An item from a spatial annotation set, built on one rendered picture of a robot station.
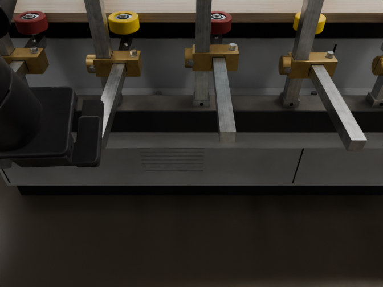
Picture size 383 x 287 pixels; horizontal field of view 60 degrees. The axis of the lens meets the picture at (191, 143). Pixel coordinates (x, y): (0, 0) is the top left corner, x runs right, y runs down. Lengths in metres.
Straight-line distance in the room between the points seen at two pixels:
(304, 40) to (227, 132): 0.36
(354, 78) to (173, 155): 0.72
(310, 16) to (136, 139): 0.60
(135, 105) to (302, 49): 0.46
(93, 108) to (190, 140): 0.74
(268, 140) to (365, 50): 0.42
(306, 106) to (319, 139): 0.16
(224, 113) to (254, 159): 0.77
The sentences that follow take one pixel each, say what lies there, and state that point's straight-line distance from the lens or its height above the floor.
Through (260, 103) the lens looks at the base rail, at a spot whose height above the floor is 0.70.
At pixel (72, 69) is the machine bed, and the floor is 0.69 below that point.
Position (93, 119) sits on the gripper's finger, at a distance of 0.32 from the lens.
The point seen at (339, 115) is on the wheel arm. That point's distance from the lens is 0.75.
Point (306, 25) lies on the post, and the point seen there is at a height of 0.93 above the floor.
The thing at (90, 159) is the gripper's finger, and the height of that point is 1.05.
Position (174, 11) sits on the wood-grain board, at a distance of 1.00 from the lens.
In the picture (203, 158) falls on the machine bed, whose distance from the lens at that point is 1.38.
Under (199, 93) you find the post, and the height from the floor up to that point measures 0.74.
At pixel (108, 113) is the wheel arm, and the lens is 0.71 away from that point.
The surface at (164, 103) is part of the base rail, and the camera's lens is 0.95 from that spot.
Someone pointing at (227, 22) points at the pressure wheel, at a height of 0.90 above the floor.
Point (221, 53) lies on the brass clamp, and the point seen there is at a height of 0.86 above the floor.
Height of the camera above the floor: 1.25
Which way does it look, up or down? 42 degrees down
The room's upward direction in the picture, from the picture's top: straight up
